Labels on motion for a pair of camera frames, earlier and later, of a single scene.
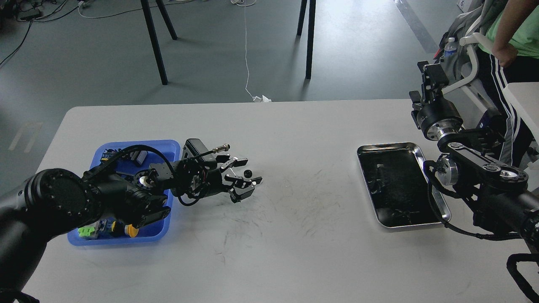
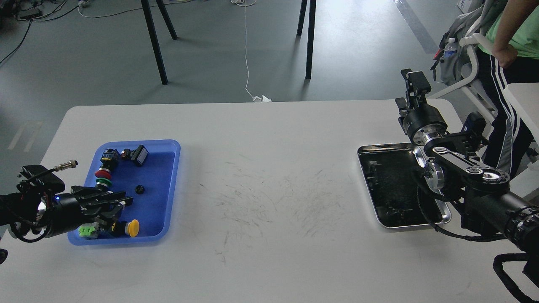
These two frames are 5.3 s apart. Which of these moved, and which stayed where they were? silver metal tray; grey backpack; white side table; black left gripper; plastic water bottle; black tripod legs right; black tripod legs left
Moved: black left gripper
Stayed: black tripod legs left; black tripod legs right; white side table; silver metal tray; plastic water bottle; grey backpack
